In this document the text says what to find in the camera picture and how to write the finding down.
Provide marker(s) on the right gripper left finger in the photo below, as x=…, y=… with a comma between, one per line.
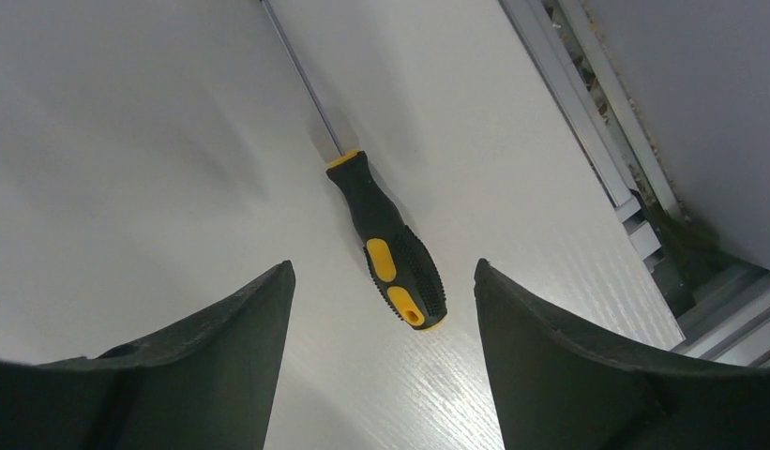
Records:
x=207, y=381

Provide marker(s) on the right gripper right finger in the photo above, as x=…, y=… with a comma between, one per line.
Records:
x=559, y=381

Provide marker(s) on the black yellow screwdriver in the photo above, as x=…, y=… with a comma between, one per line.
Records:
x=400, y=265

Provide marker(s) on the aluminium frame rail right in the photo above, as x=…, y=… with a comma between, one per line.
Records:
x=562, y=42

